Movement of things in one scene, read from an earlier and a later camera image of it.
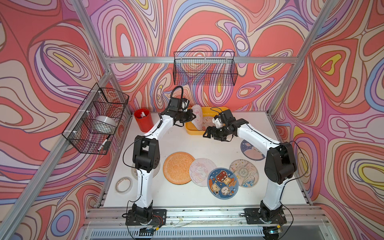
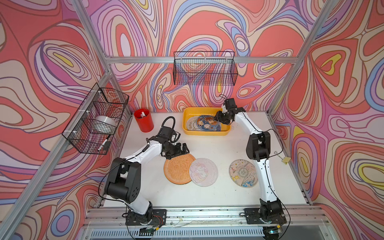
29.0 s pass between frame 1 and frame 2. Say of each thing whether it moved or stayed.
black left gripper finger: moved
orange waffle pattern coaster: stayed
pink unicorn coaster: stayed
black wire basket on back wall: stayed
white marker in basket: stayed
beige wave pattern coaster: stayed
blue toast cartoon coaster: moved
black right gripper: moved
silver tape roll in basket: stayed
